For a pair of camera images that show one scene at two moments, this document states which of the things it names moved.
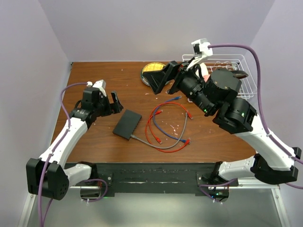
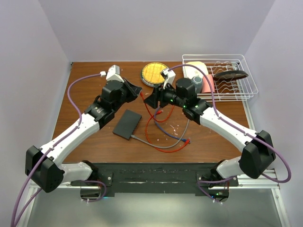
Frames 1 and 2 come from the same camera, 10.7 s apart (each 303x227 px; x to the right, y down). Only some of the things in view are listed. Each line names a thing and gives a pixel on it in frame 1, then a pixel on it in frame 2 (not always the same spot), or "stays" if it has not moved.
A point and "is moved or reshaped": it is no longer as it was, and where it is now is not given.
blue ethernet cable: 155,125 is moved or reshaped
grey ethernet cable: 133,136 stays
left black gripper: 114,108 to 136,90
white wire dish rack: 235,62 stays
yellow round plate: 150,67 stays
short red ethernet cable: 154,135 to 150,114
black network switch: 127,124 stays
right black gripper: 157,79 to 157,95
